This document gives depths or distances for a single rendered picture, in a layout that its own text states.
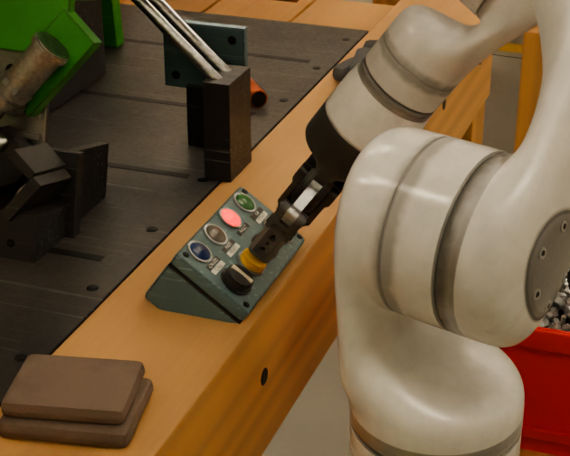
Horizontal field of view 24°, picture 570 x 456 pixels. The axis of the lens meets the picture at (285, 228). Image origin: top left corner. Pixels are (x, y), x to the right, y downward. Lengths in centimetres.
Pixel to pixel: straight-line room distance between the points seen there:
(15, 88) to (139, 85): 45
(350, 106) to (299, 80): 64
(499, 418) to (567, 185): 13
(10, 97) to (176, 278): 24
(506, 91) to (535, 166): 367
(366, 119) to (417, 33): 8
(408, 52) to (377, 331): 37
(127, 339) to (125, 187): 31
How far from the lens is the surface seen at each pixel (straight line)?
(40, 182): 122
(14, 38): 126
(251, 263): 114
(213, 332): 111
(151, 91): 164
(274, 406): 122
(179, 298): 113
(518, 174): 61
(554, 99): 63
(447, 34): 100
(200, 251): 112
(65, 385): 100
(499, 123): 402
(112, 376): 100
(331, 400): 264
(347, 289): 65
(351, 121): 103
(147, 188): 137
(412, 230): 61
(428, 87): 101
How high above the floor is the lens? 147
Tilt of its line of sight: 26 degrees down
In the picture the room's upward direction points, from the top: straight up
